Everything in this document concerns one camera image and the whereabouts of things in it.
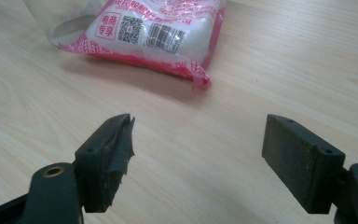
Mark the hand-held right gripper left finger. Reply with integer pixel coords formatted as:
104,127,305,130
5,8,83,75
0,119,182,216
74,113,136,215

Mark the pink and white seasoning bag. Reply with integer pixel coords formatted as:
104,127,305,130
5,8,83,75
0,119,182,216
50,0,227,91

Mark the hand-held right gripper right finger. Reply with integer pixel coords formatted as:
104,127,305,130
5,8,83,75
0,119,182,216
261,113,346,215

